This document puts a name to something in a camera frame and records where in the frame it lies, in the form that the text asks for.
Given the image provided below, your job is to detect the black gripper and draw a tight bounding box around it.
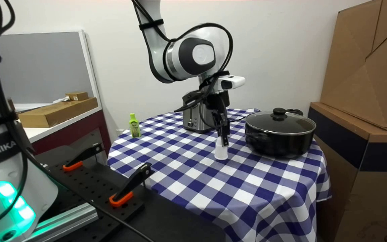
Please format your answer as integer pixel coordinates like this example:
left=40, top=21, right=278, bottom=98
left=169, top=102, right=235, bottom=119
left=199, top=87, right=231, bottom=147

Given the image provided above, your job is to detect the white plastic cup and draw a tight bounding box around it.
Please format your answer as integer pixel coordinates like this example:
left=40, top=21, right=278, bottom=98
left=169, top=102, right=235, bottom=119
left=212, top=135, right=231, bottom=162

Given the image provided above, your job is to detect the silver two-slot toaster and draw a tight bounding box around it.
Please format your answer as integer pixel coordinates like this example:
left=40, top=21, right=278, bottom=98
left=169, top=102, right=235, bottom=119
left=181, top=90, right=217, bottom=133

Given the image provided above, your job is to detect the black glass pot lid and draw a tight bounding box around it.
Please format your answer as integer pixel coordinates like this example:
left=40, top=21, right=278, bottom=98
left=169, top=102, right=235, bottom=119
left=246, top=106, right=318, bottom=135

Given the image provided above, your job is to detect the black cooking pot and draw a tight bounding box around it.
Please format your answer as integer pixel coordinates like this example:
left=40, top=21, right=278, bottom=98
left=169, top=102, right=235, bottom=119
left=244, top=107, right=318, bottom=160

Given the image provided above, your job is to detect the blue white checkered tablecloth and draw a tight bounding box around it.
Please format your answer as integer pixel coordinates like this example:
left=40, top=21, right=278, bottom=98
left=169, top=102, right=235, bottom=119
left=106, top=106, right=332, bottom=242

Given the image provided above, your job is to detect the green olive oil bottle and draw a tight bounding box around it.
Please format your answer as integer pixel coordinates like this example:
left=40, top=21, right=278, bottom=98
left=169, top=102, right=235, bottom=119
left=127, top=113, right=142, bottom=139

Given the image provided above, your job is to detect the black orange spring clamp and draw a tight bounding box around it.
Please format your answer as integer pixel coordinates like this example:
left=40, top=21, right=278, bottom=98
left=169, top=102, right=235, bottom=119
left=107, top=161, right=156, bottom=209
left=62, top=141, right=105, bottom=173

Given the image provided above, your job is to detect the black perforated breadboard table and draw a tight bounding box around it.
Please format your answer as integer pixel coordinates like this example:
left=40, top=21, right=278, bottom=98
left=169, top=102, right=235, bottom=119
left=36, top=142, right=227, bottom=242

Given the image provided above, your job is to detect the small wooden block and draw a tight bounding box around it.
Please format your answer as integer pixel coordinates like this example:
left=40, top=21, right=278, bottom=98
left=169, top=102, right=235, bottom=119
left=64, top=90, right=90, bottom=102

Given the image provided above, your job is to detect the red-brown desk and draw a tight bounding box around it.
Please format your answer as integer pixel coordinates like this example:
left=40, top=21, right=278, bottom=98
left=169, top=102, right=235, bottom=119
left=16, top=104, right=113, bottom=156

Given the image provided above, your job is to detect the cardboard box with blue band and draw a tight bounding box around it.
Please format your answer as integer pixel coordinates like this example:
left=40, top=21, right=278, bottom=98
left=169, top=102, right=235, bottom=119
left=307, top=100, right=387, bottom=242

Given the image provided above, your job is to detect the large leaning cardboard sheet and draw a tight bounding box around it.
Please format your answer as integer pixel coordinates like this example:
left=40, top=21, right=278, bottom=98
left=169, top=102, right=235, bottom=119
left=320, top=0, right=387, bottom=131

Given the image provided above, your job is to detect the wooden tray box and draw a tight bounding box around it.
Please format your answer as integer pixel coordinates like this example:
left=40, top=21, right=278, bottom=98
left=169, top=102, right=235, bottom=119
left=17, top=96, right=99, bottom=129

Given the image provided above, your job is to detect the grey partition panel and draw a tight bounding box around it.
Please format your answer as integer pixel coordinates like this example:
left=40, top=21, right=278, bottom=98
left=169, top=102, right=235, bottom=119
left=0, top=29, right=103, bottom=106

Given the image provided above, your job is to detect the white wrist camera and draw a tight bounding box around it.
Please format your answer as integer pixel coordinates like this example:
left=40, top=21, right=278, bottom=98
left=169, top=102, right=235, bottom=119
left=215, top=74, right=247, bottom=92

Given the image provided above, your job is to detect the aluminium extrusion rail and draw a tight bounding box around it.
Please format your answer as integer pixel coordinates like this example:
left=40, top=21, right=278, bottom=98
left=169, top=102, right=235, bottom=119
left=25, top=199, right=99, bottom=242

